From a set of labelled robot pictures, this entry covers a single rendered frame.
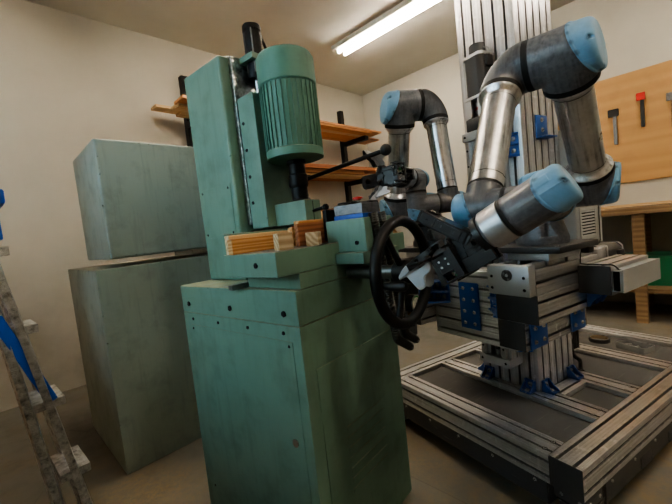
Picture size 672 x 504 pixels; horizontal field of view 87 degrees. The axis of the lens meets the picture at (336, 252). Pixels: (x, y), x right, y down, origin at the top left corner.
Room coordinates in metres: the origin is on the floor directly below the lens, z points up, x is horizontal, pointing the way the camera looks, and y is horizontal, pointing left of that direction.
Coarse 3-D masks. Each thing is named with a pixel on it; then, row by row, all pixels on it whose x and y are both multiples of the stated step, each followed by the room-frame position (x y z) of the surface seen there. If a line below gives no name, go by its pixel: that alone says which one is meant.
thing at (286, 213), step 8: (304, 200) 1.06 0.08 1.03; (312, 200) 1.09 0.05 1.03; (280, 208) 1.13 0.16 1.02; (288, 208) 1.11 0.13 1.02; (296, 208) 1.09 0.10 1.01; (304, 208) 1.06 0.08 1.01; (312, 208) 1.09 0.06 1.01; (280, 216) 1.13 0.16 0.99; (288, 216) 1.11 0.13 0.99; (296, 216) 1.09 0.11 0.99; (304, 216) 1.07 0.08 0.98; (312, 216) 1.08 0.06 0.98; (320, 216) 1.11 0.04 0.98; (280, 224) 1.14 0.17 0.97; (288, 224) 1.11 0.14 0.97
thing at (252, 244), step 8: (232, 240) 0.91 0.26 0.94; (240, 240) 0.93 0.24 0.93; (248, 240) 0.94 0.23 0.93; (256, 240) 0.96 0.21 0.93; (264, 240) 0.99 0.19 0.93; (272, 240) 1.01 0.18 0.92; (232, 248) 0.91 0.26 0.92; (240, 248) 0.92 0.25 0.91; (248, 248) 0.94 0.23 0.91; (256, 248) 0.96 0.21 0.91; (264, 248) 0.98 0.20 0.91; (272, 248) 1.00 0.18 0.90
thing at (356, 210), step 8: (368, 200) 1.03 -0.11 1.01; (376, 200) 1.05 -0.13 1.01; (336, 208) 1.00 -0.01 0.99; (344, 208) 0.98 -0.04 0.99; (352, 208) 0.96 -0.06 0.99; (360, 208) 0.94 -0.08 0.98; (368, 208) 0.96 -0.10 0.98; (376, 208) 0.99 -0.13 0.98; (336, 216) 1.00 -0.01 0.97; (344, 216) 0.98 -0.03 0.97; (352, 216) 0.96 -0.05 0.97; (360, 216) 0.94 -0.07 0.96; (368, 216) 0.96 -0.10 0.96
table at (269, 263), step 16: (400, 240) 1.25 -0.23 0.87; (224, 256) 0.94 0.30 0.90; (240, 256) 0.90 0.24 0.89; (256, 256) 0.85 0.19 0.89; (272, 256) 0.82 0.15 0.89; (288, 256) 0.84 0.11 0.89; (304, 256) 0.88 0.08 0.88; (320, 256) 0.93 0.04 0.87; (336, 256) 0.97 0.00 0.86; (352, 256) 0.93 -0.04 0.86; (368, 256) 0.93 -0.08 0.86; (240, 272) 0.90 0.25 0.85; (256, 272) 0.86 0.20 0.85; (272, 272) 0.82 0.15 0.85; (288, 272) 0.84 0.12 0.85
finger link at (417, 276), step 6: (420, 264) 0.71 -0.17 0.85; (426, 264) 0.71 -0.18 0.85; (402, 270) 0.75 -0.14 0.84; (408, 270) 0.73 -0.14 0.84; (414, 270) 0.73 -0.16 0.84; (420, 270) 0.72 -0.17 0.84; (426, 270) 0.71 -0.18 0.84; (402, 276) 0.75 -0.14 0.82; (408, 276) 0.74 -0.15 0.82; (414, 276) 0.73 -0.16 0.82; (420, 276) 0.72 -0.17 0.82; (414, 282) 0.73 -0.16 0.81; (420, 282) 0.72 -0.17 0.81; (420, 288) 0.72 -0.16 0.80
